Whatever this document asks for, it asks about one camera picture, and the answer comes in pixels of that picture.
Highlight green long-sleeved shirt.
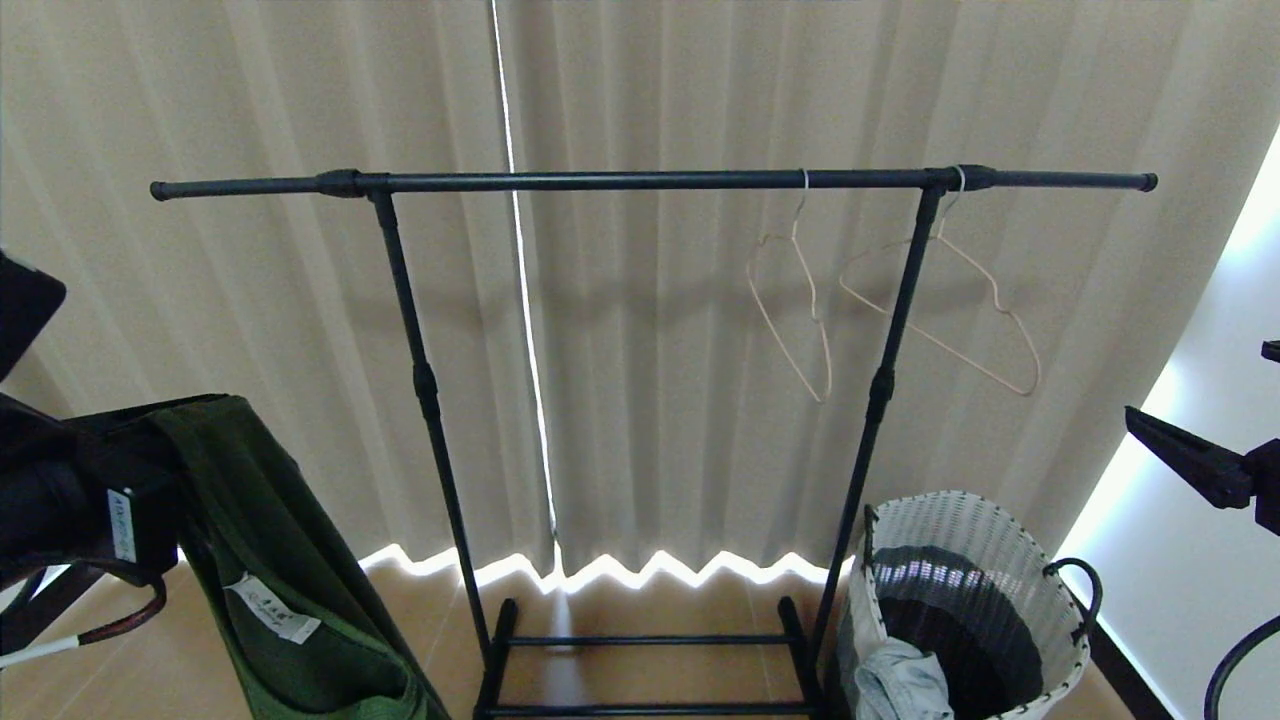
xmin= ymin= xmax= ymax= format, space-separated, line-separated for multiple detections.
xmin=148 ymin=395 xmax=453 ymax=720

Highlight pale grey garment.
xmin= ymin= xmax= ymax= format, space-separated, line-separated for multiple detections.
xmin=853 ymin=640 xmax=956 ymax=720

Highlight beige curtain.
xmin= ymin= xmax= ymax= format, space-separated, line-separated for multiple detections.
xmin=0 ymin=0 xmax=1280 ymax=601

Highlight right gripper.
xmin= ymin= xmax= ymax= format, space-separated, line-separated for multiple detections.
xmin=1124 ymin=405 xmax=1280 ymax=538

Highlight pink clothes hanger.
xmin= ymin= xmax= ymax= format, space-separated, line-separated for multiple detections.
xmin=838 ymin=168 xmax=1043 ymax=398
xmin=746 ymin=170 xmax=834 ymax=405

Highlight black clothes rack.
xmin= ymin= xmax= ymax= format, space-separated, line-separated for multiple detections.
xmin=150 ymin=165 xmax=1159 ymax=720

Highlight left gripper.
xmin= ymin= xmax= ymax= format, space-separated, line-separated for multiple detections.
xmin=20 ymin=393 xmax=233 ymax=581

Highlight white laundry basket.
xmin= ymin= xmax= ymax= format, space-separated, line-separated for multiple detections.
xmin=835 ymin=490 xmax=1104 ymax=720

